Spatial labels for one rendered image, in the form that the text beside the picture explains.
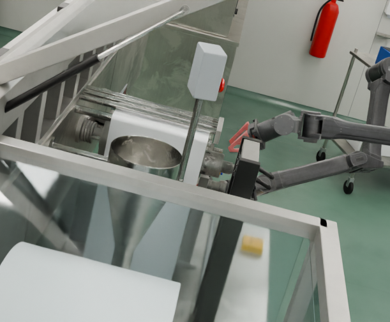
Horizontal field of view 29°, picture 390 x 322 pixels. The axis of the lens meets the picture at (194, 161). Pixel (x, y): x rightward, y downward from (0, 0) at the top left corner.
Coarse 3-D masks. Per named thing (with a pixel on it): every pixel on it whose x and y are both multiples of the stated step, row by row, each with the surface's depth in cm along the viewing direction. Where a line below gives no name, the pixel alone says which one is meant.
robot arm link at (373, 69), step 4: (376, 64) 269; (372, 68) 269; (376, 68) 267; (368, 72) 271; (372, 72) 269; (376, 72) 267; (372, 76) 269; (376, 76) 268; (380, 76) 266; (372, 80) 270
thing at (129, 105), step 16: (80, 96) 184; (96, 96) 188; (112, 96) 188; (128, 96) 191; (128, 112) 186; (144, 112) 184; (160, 112) 187; (176, 112) 188; (192, 112) 191; (208, 128) 184
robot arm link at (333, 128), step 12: (312, 120) 211; (324, 120) 210; (336, 120) 208; (312, 132) 212; (324, 132) 210; (336, 132) 208; (348, 132) 207; (360, 132) 205; (372, 132) 204; (384, 132) 202; (384, 144) 203
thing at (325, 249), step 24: (0, 144) 117; (24, 144) 118; (72, 168) 117; (96, 168) 117; (120, 168) 119; (168, 192) 117; (192, 192) 117; (216, 192) 119; (264, 216) 117; (288, 216) 117; (312, 216) 119; (312, 240) 118; (336, 240) 114; (312, 264) 119; (336, 264) 107; (336, 288) 101; (336, 312) 96
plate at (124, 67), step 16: (128, 48) 252; (144, 48) 300; (112, 64) 225; (128, 64) 263; (96, 80) 204; (112, 80) 234; (128, 80) 275; (64, 128) 176; (48, 144) 162; (64, 144) 182; (80, 144) 205; (96, 144) 236
